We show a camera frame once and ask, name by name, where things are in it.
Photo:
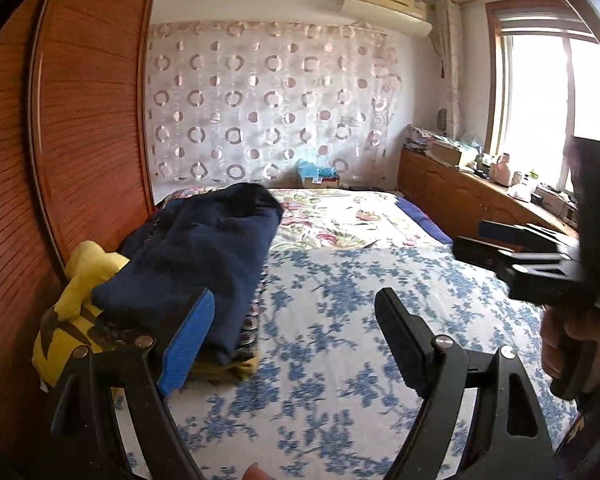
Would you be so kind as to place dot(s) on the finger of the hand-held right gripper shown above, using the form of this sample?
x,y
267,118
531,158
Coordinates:
x,y
510,232
485,255

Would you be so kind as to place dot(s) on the pale window curtain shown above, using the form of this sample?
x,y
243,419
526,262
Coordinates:
x,y
450,70

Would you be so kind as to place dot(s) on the pile of books and boxes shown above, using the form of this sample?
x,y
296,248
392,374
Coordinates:
x,y
445,152

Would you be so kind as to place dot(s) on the yellow plush toy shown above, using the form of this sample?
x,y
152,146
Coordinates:
x,y
80,310

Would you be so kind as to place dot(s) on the wooden slatted wardrobe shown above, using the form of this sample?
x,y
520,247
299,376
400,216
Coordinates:
x,y
80,135

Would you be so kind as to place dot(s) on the blue floral blanket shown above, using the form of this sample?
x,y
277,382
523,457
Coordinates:
x,y
330,335

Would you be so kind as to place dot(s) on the cardboard box with blue cloth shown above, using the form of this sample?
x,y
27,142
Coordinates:
x,y
319,175

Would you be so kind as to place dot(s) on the dark circle-patterned folded cloth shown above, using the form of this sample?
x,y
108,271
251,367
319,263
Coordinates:
x,y
252,305

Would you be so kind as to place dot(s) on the pink floral bed sheet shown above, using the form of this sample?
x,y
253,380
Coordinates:
x,y
330,215

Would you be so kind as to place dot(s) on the plain blue bed cover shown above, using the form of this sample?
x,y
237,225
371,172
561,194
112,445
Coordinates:
x,y
425,222

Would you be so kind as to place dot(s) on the window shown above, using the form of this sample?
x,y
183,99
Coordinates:
x,y
540,110

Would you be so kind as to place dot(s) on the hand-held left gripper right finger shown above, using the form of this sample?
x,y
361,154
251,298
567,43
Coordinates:
x,y
402,335

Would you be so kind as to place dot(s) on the sheer circle-patterned wall curtain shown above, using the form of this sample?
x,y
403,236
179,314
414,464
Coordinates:
x,y
270,100

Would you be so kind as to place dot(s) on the person's right hand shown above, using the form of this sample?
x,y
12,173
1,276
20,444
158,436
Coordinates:
x,y
550,340

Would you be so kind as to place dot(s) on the grey device box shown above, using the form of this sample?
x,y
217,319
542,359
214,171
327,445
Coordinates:
x,y
552,199

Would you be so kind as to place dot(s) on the navy printed t-shirt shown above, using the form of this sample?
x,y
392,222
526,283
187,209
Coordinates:
x,y
205,260

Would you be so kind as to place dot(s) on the white air conditioner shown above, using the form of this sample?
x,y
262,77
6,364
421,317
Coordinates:
x,y
385,7

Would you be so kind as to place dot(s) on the person's left hand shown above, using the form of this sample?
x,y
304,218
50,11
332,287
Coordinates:
x,y
255,472

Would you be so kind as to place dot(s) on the dark oval wall ornament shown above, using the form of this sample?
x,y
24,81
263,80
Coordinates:
x,y
443,121

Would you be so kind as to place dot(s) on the wooden cabinet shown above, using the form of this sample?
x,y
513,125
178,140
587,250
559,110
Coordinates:
x,y
455,195

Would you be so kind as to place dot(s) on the white plastic bag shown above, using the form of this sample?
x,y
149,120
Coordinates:
x,y
521,192

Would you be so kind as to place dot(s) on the yellow folded garment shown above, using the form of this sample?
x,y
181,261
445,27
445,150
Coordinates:
x,y
230,367

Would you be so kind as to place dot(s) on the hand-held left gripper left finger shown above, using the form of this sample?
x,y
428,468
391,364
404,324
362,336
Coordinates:
x,y
190,340

